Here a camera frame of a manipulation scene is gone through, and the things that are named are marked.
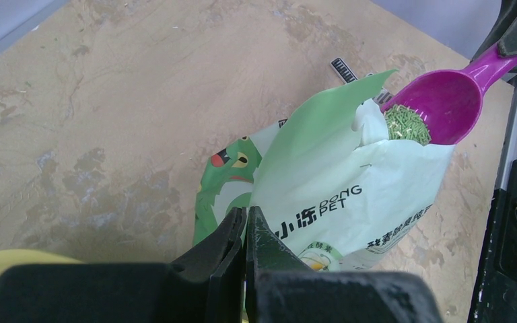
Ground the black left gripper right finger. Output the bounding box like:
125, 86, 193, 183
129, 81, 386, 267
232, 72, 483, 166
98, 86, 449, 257
245, 207, 442, 322

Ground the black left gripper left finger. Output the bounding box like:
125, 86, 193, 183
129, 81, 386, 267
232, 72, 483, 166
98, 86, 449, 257
0, 208, 247, 322

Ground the green cat litter bag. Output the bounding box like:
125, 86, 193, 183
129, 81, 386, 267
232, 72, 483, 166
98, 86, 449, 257
193, 71, 454, 271

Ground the magenta plastic litter scoop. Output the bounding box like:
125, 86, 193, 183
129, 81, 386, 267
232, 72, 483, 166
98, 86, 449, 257
381, 44, 517, 145

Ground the black ruler strip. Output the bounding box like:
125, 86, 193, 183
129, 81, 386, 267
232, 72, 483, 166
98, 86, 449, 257
330, 57, 394, 106

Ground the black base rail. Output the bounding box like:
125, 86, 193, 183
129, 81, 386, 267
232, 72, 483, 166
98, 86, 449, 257
467, 159, 517, 322

